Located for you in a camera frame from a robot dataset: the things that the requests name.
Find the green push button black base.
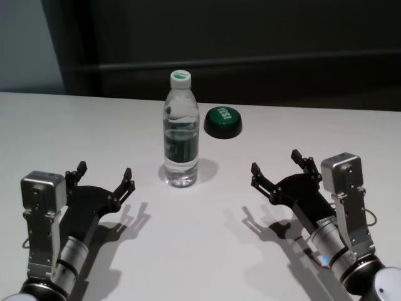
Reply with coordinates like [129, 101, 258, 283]
[203, 105, 244, 140]

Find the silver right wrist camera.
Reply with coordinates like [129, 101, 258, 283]
[320, 152, 375, 253]

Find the dark horizontal wall rail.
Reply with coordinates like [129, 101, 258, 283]
[67, 60, 401, 72]

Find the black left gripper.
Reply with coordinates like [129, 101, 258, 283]
[58, 161, 137, 243]

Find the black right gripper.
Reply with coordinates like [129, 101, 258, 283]
[250, 149, 336, 235]

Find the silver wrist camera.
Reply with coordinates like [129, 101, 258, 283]
[20, 170, 69, 277]
[320, 152, 375, 253]

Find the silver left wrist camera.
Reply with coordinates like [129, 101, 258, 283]
[20, 170, 69, 277]

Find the clear water bottle green label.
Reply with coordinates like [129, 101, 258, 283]
[163, 70, 201, 189]

